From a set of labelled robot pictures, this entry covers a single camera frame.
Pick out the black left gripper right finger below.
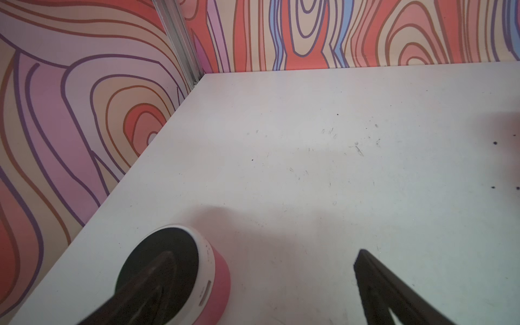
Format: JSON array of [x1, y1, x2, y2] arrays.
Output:
[[353, 249, 453, 324]]

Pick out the aluminium frame post back left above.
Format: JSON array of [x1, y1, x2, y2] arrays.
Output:
[[152, 0, 204, 90]]

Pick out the pink white round speaker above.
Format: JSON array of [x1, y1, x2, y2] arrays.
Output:
[[115, 225, 231, 324]]

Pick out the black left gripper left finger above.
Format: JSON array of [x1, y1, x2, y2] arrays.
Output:
[[81, 251, 177, 324]]

